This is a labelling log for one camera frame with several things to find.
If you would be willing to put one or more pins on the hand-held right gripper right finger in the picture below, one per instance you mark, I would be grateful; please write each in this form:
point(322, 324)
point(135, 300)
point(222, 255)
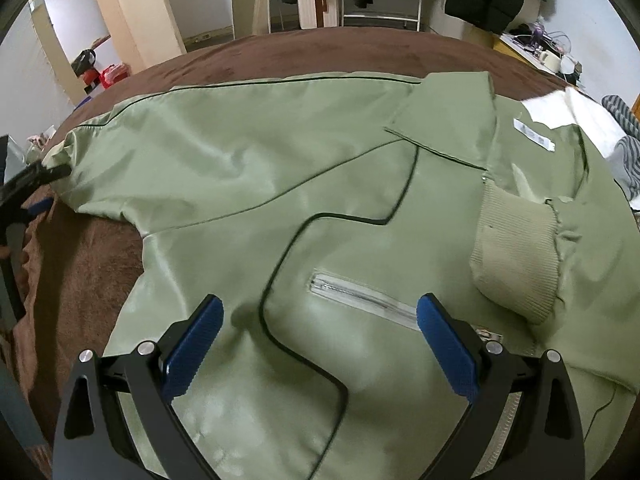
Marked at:
point(445, 350)

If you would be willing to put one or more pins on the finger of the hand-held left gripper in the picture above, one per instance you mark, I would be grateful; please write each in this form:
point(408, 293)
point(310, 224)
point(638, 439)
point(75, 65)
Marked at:
point(35, 176)
point(42, 206)

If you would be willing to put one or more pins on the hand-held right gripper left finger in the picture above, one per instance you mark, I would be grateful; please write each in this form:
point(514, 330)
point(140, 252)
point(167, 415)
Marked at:
point(195, 350)

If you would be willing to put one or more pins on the light green jacket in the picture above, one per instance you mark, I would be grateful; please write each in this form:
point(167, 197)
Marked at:
point(250, 160)

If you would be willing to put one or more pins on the red bag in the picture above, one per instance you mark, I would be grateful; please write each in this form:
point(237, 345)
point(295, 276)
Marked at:
point(107, 76)

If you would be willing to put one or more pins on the cream wardrobe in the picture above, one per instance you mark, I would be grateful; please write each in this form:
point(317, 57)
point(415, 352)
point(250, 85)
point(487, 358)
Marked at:
point(140, 10)

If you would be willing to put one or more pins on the brown blanket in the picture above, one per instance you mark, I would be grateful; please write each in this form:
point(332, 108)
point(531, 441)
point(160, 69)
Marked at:
point(275, 55)

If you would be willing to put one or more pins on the white cloth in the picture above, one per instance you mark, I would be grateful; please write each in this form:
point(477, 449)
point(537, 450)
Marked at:
point(597, 125)

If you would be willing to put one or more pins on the grey striped garment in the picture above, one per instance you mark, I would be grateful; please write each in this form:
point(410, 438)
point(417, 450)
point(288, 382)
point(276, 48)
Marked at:
point(625, 135)

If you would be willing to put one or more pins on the cluttered desk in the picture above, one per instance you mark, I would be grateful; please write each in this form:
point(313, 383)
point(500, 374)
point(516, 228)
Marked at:
point(517, 47)

